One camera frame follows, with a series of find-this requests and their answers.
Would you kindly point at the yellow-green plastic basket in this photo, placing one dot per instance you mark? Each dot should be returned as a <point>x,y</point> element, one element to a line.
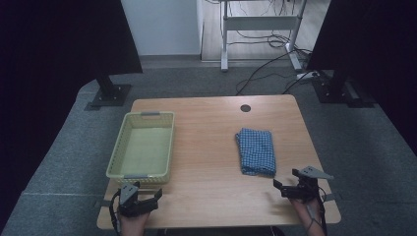
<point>144,150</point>

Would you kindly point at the white desk frame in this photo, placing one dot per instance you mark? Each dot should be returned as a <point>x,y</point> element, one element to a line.
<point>260,23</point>

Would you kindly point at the blue checked folded cloth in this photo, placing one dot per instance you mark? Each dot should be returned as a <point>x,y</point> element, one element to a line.
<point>256,151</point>

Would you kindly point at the black metal stand base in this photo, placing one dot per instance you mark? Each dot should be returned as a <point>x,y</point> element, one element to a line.
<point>337,90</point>
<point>109,93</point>

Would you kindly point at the black curtain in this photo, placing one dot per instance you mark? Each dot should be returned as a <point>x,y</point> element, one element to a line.
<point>49,65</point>
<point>377,49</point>

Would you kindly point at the person's right hand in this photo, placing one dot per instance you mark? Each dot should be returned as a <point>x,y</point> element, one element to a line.
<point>309,214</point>

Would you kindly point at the grey table edge bracket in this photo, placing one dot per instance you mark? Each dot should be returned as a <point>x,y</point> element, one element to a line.
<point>103,203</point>
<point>330,197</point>

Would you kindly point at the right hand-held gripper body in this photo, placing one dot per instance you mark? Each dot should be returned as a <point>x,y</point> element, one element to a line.
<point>306,188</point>

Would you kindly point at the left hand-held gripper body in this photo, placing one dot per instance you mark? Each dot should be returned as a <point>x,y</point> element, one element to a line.
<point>128,196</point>

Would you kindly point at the person's left hand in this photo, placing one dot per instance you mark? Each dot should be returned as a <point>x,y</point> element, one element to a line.
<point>133,225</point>

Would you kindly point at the white power strip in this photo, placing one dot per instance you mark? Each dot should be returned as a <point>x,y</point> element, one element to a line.
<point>307,75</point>

